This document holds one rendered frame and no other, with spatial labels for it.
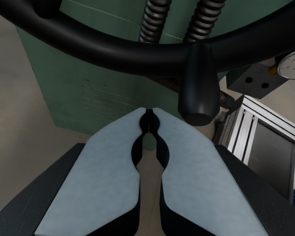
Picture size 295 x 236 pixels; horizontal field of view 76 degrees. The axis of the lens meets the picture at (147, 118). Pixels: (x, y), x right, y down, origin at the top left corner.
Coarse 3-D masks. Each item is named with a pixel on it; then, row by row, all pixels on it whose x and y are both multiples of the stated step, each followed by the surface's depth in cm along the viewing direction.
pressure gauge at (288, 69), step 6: (282, 54) 28; (288, 54) 26; (294, 54) 26; (276, 60) 29; (282, 60) 27; (288, 60) 27; (294, 60) 27; (276, 66) 29; (282, 66) 28; (288, 66) 28; (294, 66) 28; (270, 72) 32; (276, 72) 32; (282, 72) 29; (288, 72) 29; (294, 72) 29; (288, 78) 30; (294, 78) 30
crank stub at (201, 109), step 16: (192, 48) 13; (208, 48) 13; (192, 64) 12; (208, 64) 12; (192, 80) 11; (208, 80) 11; (192, 96) 10; (208, 96) 10; (192, 112) 10; (208, 112) 10
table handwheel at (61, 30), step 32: (0, 0) 12; (32, 0) 13; (32, 32) 14; (64, 32) 14; (96, 32) 15; (256, 32) 12; (288, 32) 11; (96, 64) 16; (128, 64) 16; (160, 64) 15; (224, 64) 14
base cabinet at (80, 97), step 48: (96, 0) 31; (144, 0) 29; (192, 0) 28; (240, 0) 27; (288, 0) 26; (48, 48) 41; (48, 96) 59; (96, 96) 54; (144, 96) 51; (144, 144) 81
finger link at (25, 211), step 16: (80, 144) 8; (64, 160) 7; (48, 176) 7; (64, 176) 7; (32, 192) 6; (48, 192) 6; (16, 208) 6; (32, 208) 6; (48, 208) 6; (0, 224) 5; (16, 224) 5; (32, 224) 5
